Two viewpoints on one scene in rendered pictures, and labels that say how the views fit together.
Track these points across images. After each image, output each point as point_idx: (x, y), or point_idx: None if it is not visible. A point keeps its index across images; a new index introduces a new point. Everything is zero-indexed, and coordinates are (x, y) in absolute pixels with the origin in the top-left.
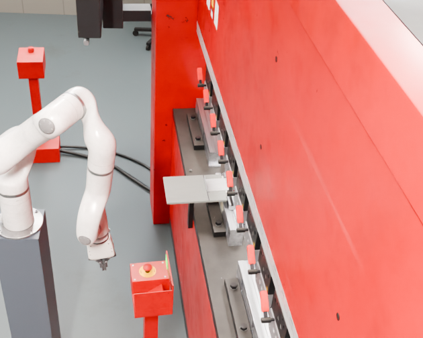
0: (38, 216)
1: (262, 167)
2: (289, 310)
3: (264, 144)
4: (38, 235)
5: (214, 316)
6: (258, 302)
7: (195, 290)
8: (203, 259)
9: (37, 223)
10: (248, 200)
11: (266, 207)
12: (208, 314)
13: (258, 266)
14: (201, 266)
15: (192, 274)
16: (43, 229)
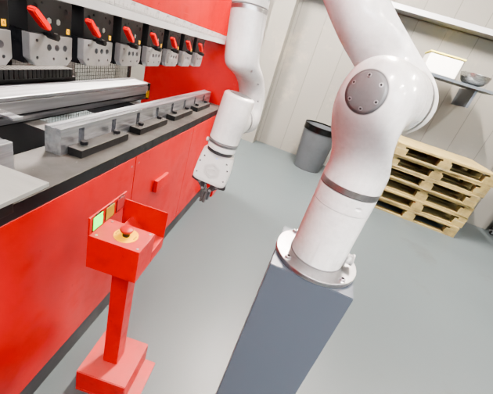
0: (283, 248)
1: None
2: (165, 13)
3: None
4: (283, 229)
5: (123, 153)
6: (93, 116)
7: (43, 275)
8: (67, 178)
9: (285, 238)
10: (82, 5)
11: None
12: (106, 186)
13: (124, 44)
14: (66, 195)
15: (12, 303)
16: (271, 259)
